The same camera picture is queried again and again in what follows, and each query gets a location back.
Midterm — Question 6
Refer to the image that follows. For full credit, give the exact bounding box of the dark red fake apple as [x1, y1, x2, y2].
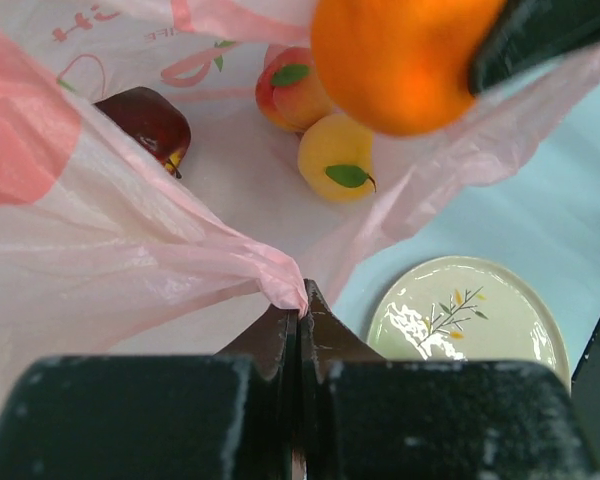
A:
[94, 86, 191, 179]

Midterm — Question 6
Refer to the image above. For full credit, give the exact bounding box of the fake peach with leaf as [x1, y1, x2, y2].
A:
[255, 47, 334, 132]

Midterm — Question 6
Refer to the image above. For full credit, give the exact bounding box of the beige ceramic plate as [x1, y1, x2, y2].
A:
[366, 256, 571, 385]

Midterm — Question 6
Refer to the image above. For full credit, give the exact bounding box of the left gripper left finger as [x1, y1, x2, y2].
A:
[0, 307, 298, 479]

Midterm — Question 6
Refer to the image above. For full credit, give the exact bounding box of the orange fake orange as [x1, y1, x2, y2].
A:
[310, 0, 505, 136]

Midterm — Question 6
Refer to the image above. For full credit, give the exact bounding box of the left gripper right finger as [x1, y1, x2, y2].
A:
[299, 281, 600, 479]

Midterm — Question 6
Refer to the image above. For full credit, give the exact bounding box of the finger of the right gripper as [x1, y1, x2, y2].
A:
[468, 0, 600, 95]

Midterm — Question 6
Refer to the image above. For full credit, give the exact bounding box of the yellow fake fruit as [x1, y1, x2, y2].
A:
[297, 113, 377, 203]

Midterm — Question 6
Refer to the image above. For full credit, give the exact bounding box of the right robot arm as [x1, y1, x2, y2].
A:
[468, 0, 600, 460]

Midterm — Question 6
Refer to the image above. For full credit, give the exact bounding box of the pink plastic bag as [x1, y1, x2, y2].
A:
[0, 1, 600, 405]

